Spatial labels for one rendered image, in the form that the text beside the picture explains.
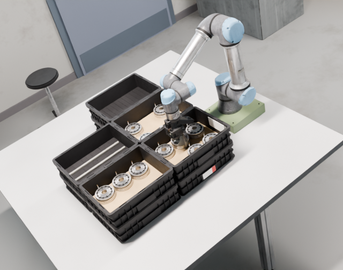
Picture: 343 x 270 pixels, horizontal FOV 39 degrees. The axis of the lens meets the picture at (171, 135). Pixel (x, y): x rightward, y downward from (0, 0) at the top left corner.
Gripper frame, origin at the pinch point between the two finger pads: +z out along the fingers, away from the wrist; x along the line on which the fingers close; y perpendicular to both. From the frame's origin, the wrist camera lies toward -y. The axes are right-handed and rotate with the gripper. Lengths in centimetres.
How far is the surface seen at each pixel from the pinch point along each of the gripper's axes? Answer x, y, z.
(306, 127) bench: 27, -65, 15
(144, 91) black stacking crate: -62, -12, 2
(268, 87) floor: -93, -139, 85
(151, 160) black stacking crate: 1.7, 21.6, -3.0
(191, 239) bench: 44, 30, 15
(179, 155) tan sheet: 4.7, 6.6, 2.0
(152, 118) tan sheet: -34.8, -0.6, 1.9
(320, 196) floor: 25, -76, 85
